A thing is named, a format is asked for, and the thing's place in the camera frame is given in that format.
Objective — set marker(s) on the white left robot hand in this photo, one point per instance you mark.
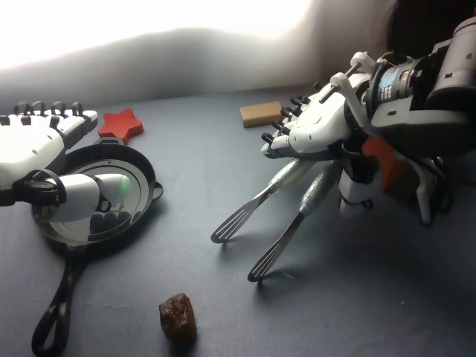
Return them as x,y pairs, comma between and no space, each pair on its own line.
29,145

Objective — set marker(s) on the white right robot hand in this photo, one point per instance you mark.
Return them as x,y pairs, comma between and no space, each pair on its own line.
320,119

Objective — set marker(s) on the brown small object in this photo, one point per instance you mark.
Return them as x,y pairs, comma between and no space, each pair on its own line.
178,316

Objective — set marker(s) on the black cast iron pan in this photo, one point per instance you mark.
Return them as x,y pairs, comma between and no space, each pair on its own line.
141,175

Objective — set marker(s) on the tan wooden block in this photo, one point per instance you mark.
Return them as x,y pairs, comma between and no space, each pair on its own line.
260,114

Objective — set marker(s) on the large orange block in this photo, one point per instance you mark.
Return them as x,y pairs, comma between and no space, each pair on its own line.
390,163

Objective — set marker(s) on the red star block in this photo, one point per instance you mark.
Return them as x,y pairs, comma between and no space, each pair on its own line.
121,124

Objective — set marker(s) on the white backdrop sheet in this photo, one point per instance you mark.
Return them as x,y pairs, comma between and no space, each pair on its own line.
186,56

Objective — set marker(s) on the grey table cloth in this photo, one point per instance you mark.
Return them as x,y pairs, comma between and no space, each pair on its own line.
334,297

